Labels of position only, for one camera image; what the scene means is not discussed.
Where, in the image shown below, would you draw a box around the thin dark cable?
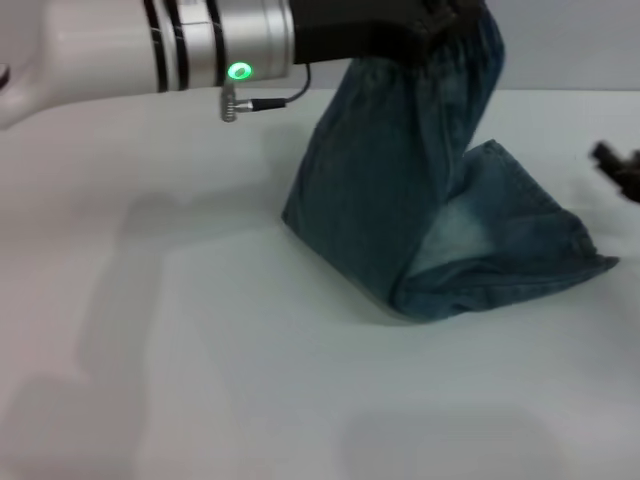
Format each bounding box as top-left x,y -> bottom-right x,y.
219,63 -> 312,124

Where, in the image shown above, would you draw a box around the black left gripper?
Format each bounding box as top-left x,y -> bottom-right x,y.
291,0 -> 490,65

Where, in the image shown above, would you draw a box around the blue denim shorts with print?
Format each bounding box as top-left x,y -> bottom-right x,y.
280,8 -> 621,325

